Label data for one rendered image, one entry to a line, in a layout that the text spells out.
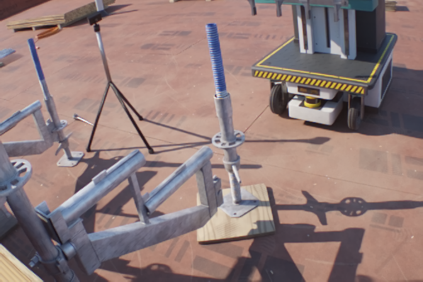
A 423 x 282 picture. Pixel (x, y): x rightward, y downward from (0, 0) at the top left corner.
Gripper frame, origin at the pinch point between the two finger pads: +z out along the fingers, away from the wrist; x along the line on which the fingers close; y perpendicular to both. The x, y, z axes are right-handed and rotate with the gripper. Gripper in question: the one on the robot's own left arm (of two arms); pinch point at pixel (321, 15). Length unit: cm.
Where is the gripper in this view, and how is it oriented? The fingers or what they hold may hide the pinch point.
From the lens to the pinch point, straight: 165.9
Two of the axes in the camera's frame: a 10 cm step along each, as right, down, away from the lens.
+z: 1.5, 8.7, 4.8
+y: -5.8, 4.7, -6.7
